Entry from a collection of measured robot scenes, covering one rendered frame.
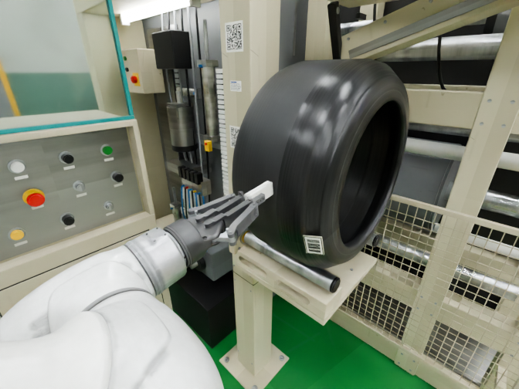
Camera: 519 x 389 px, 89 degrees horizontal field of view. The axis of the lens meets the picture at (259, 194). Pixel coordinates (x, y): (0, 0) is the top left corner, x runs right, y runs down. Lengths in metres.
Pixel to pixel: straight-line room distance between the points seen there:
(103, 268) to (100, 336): 0.14
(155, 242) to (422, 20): 0.93
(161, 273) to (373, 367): 1.51
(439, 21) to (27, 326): 1.08
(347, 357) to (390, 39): 1.51
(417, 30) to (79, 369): 1.03
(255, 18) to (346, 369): 1.62
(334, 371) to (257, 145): 1.36
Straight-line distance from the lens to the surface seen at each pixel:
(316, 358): 1.73
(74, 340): 0.27
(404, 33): 1.04
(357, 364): 1.76
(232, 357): 1.70
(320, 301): 0.78
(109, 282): 0.37
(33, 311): 0.40
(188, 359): 0.26
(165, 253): 0.40
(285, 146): 0.55
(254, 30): 0.85
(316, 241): 0.58
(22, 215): 1.07
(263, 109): 0.62
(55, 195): 1.07
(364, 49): 1.08
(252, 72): 0.84
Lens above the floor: 1.42
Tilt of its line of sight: 25 degrees down
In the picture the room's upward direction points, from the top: straight up
